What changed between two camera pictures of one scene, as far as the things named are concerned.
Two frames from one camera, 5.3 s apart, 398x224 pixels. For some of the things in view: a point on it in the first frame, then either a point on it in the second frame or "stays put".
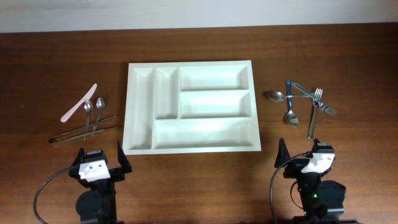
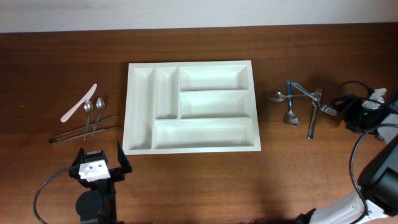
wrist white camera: (319, 163) to (377, 96)
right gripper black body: (294, 167) to (356, 115)
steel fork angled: (322, 106) stays put
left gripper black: (118, 173) stays put
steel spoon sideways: (278, 96) stays put
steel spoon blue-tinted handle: (291, 119) stays put
